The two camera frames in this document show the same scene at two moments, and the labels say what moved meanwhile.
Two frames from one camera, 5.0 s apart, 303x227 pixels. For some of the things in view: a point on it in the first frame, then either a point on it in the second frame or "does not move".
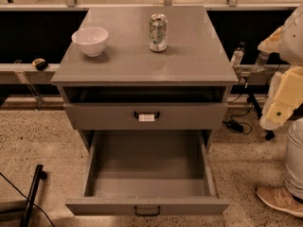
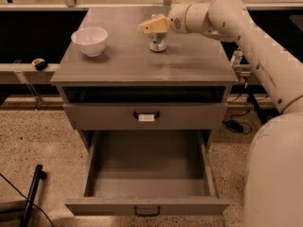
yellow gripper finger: (285, 96) -> (177, 21)
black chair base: (40, 175) does not move
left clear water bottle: (238, 55) does not move
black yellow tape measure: (41, 64) does not move
